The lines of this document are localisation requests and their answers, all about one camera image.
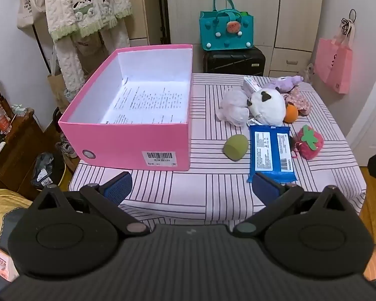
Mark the orange foam ball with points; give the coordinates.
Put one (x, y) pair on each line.
(290, 114)

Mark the white wardrobe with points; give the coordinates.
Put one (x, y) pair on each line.
(269, 12)

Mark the beige canvas tote bag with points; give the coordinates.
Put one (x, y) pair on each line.
(29, 9)

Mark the white mesh bath pouf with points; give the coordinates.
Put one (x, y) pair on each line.
(233, 108)

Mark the kraft paper bag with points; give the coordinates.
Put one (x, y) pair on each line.
(58, 87)

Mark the striped tablecloth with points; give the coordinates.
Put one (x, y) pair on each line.
(213, 163)

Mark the teal felt tote bag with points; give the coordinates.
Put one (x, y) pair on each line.
(213, 28)

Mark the printed paper sheet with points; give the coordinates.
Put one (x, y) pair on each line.
(144, 103)

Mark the orange label drink bottle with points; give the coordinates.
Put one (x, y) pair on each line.
(1, 120)

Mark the green makeup sponge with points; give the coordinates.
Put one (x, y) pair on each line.
(235, 147)

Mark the red strawberry plush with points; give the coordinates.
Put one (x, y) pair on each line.
(310, 144)

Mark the pink shopping bag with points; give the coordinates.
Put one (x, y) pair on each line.
(335, 62)

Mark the white door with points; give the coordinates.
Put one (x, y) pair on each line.
(369, 116)

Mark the pink cardboard box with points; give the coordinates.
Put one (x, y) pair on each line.
(122, 145)

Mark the wooden nightstand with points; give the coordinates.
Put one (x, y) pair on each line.
(15, 150)

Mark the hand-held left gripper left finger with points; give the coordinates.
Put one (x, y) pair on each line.
(119, 188)

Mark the white panda plush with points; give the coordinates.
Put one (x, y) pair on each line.
(268, 106)

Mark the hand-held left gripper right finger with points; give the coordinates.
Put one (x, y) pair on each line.
(265, 188)

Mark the blue wet wipes pack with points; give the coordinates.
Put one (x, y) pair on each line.
(271, 153)

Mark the purple plush toy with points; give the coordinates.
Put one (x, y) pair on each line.
(283, 83)

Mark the round basket with dark packet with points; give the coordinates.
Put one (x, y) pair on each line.
(47, 172)

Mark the grey sneakers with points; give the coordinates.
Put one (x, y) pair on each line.
(67, 150)

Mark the pink floral scrunchie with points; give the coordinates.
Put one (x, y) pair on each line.
(300, 100)

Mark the printed yellow bedding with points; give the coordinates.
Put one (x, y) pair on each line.
(6, 207)

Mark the beige cabinet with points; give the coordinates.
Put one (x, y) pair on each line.
(144, 6)

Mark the black garment rack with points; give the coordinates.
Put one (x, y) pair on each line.
(163, 12)

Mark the pink printed packet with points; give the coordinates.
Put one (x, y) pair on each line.
(1, 263)

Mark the black suitcase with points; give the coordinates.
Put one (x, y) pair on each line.
(232, 62)

